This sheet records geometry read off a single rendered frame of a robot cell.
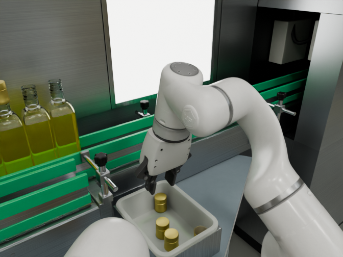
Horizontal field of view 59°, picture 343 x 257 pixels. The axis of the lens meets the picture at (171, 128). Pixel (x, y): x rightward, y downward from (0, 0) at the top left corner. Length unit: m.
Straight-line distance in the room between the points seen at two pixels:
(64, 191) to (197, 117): 0.37
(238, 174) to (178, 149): 0.49
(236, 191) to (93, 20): 0.65
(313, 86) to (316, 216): 0.82
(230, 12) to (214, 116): 0.82
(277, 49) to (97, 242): 1.22
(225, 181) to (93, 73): 0.54
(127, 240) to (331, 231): 0.27
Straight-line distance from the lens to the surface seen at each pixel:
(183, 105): 0.47
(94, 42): 0.89
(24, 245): 0.73
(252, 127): 0.54
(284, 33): 1.43
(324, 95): 1.22
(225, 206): 0.93
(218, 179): 1.03
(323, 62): 1.21
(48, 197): 0.70
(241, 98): 0.50
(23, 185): 0.75
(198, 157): 1.01
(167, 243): 0.76
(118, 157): 0.85
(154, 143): 0.58
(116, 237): 0.38
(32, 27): 0.84
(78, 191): 0.72
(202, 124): 0.45
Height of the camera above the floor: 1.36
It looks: 27 degrees down
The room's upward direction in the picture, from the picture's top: straight up
